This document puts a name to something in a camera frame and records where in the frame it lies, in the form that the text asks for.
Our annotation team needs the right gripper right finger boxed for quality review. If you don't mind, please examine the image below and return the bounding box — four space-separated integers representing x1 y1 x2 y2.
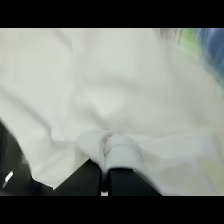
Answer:
107 168 163 197

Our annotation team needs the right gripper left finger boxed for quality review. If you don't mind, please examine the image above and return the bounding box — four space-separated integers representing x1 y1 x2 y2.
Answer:
54 158 103 197

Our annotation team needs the white garment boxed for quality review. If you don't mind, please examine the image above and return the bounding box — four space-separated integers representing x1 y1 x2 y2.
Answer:
0 28 224 197

